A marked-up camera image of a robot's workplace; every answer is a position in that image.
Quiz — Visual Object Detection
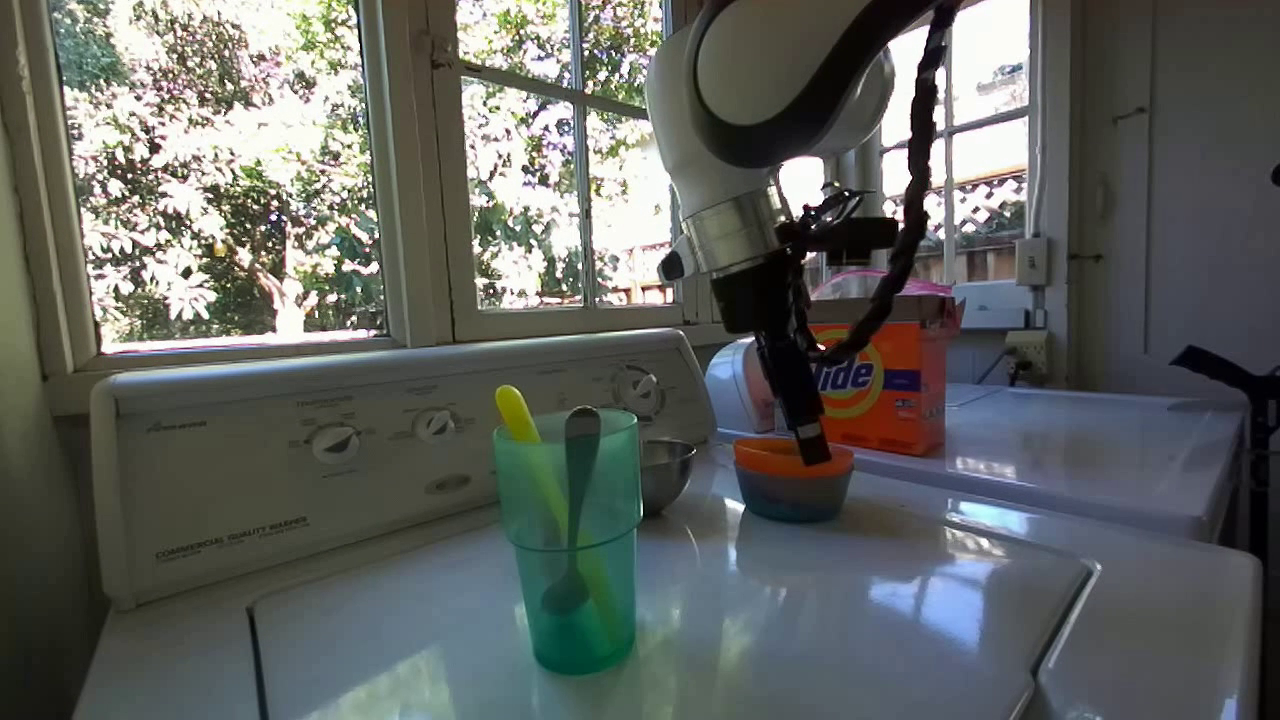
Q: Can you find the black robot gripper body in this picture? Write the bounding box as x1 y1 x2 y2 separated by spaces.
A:
713 251 810 352

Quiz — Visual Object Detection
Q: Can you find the orange plastic bowl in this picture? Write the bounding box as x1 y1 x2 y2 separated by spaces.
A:
730 437 853 483

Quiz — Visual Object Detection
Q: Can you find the silver metal bowl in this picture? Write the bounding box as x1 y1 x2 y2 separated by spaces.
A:
641 437 696 516

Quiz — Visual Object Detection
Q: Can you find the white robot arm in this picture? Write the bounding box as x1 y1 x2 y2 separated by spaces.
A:
645 0 964 463

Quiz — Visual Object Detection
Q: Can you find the orange Tide detergent box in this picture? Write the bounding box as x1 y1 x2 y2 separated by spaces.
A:
815 296 958 457

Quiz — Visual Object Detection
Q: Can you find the blue plastic bowl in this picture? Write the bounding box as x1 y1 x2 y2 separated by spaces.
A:
741 475 847 524

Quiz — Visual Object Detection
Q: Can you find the washer control knob right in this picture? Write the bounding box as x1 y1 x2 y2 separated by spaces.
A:
611 366 664 418

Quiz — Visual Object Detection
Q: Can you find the washer control knob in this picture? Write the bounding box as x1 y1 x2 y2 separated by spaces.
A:
413 407 460 444
611 366 664 418
306 423 360 463

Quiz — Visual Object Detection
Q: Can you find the green translucent plastic cup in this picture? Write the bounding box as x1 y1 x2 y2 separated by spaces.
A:
486 403 649 681

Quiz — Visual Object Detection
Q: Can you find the yellow plastic spoon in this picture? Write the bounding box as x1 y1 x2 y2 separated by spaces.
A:
490 380 628 650

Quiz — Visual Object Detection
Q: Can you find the grey metal spoon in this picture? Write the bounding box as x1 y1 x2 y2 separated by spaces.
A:
544 407 600 617

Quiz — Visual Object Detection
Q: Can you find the washer control knob middle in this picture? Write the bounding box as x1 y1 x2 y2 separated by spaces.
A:
413 407 460 444

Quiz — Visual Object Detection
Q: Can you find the white dryer machine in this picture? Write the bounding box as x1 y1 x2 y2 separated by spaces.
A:
701 327 1250 549

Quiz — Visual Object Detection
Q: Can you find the washer control knob left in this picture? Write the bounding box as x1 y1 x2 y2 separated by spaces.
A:
306 423 360 463

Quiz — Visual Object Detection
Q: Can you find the white washing machine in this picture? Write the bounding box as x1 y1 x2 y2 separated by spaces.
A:
74 332 1261 720

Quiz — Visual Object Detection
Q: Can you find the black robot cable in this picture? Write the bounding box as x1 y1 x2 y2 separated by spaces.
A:
796 0 966 370

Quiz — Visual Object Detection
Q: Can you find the white wall outlet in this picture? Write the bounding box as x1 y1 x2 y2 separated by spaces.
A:
1016 236 1051 288

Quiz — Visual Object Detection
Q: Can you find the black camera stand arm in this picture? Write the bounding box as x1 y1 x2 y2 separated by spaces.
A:
1167 340 1280 563

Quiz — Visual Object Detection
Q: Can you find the white window frame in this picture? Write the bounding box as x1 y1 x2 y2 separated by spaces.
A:
0 0 1076 418

